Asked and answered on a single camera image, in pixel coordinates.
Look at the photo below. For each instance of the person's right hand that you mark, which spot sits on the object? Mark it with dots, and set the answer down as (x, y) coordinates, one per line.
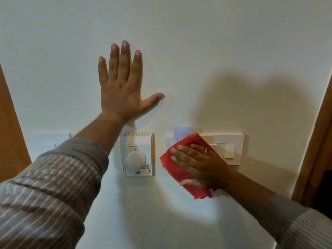
(207, 171)

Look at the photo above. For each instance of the person's right middle finger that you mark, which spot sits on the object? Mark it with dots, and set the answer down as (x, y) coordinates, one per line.
(181, 156)

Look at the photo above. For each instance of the person's right little finger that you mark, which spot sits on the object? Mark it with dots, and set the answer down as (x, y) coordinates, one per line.
(198, 147)

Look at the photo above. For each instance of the person's left hand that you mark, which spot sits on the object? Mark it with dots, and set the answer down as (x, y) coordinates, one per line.
(119, 95)

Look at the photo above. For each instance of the person's right thumb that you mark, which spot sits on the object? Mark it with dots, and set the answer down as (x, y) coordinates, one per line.
(189, 182)

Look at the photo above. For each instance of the white wall switch plate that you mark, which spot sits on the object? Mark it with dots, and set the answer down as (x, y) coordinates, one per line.
(233, 142)

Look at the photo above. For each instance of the white dial wall thermostat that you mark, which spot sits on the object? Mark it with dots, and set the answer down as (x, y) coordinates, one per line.
(136, 152)

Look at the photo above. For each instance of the person's left little finger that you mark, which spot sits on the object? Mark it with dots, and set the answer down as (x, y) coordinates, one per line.
(103, 71)

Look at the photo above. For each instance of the pale key card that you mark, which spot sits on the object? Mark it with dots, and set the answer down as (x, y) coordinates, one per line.
(184, 131)

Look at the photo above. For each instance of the person's right forearm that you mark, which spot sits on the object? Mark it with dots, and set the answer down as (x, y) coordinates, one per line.
(272, 212)

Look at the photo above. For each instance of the person's left middle finger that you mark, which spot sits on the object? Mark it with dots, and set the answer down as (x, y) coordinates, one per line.
(124, 60)

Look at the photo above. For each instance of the red cleaning cloth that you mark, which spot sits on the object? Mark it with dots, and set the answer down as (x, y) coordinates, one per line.
(186, 140)

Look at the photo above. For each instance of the person's left forearm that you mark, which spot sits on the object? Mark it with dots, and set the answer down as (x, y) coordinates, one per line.
(51, 194)

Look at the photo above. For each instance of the brown wooden door frame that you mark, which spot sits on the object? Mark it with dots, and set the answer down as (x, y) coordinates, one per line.
(317, 152)
(11, 137)

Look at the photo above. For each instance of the person's left thumb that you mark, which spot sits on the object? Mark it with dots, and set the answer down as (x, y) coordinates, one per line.
(153, 99)

